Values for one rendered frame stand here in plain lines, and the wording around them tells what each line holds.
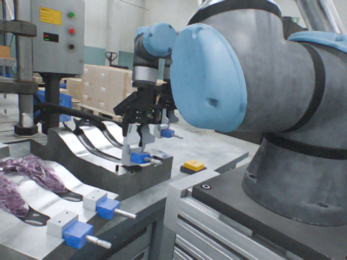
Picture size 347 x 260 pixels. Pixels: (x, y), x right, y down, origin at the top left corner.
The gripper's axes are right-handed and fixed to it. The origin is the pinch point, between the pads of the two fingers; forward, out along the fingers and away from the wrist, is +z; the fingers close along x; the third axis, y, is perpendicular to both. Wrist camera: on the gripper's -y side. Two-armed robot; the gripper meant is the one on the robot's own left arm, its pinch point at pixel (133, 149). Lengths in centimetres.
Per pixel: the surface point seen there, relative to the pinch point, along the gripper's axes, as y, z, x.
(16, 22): -66, -43, -5
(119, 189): 0.9, 11.2, -5.3
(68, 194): -4.4, 11.4, -17.8
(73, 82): -464, -60, 287
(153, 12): -561, -351, 640
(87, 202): 4.4, 10.9, -18.9
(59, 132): -28.7, -1.8, -6.6
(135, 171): -1.5, 7.3, 3.4
